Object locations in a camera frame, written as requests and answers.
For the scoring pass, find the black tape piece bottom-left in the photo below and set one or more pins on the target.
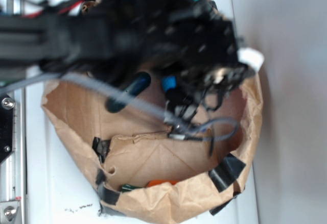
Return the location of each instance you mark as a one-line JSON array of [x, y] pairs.
[[107, 196]]

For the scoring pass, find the brown paper bag bin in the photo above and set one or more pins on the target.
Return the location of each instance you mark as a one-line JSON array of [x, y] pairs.
[[134, 147]]

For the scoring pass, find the dark teal oblong capsule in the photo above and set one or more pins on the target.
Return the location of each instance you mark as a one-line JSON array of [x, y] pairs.
[[137, 85]]

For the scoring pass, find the white paper tag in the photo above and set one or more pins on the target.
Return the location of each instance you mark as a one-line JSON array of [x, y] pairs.
[[251, 57]]

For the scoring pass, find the aluminium frame rail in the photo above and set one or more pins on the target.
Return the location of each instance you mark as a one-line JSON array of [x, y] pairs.
[[14, 204]]

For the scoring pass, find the white plastic tray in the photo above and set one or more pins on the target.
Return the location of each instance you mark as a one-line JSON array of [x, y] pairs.
[[59, 193]]

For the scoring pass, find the small dark green object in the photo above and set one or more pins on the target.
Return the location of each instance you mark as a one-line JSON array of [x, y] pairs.
[[127, 188]]

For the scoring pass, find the orange object in bag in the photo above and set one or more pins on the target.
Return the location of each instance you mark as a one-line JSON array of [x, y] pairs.
[[158, 182]]

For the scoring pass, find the black bracket plate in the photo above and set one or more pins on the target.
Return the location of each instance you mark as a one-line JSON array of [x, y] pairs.
[[6, 126]]

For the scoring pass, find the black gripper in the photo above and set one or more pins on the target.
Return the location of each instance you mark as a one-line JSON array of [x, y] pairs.
[[188, 40]]

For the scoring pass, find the black tape piece right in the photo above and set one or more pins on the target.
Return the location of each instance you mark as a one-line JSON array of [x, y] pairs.
[[226, 172]]

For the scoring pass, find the blue dimpled ball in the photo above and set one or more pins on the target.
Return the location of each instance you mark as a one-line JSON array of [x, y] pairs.
[[168, 83]]

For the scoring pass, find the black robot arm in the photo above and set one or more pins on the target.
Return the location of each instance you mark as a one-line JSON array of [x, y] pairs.
[[100, 44]]

